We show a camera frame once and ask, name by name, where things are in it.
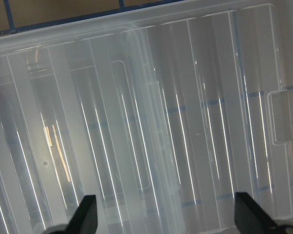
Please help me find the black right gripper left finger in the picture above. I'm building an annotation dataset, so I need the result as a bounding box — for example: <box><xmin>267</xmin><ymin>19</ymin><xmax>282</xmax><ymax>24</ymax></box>
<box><xmin>46</xmin><ymin>195</ymin><xmax>98</xmax><ymax>234</ymax></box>

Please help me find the clear plastic box lid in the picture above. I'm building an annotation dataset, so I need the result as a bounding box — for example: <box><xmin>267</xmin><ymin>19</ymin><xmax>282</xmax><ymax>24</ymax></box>
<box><xmin>0</xmin><ymin>0</ymin><xmax>293</xmax><ymax>234</ymax></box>

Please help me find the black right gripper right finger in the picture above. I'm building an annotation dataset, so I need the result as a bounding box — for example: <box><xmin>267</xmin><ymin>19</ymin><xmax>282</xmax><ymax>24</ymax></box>
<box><xmin>234</xmin><ymin>192</ymin><xmax>293</xmax><ymax>234</ymax></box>

